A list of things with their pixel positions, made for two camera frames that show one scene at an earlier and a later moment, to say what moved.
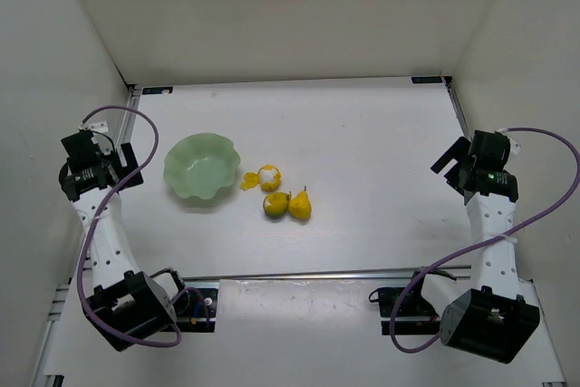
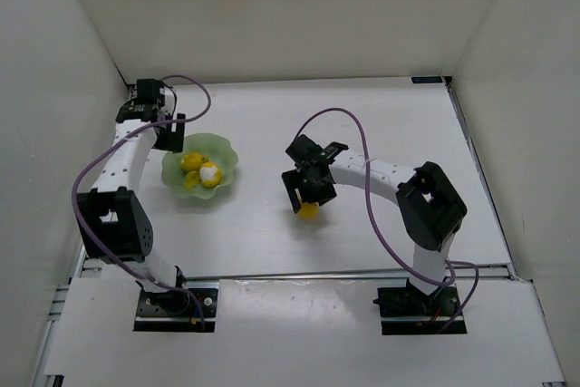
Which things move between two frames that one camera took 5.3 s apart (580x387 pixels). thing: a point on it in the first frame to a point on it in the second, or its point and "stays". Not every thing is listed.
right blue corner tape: x=426 y=79 stays
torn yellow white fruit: x=269 y=177 to x=210 y=174
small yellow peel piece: x=251 y=180 to x=192 y=178
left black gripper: x=128 y=166 to x=169 y=134
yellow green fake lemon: x=275 y=204 to x=191 y=162
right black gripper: x=449 y=160 to x=310 y=181
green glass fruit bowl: x=201 y=164 stays
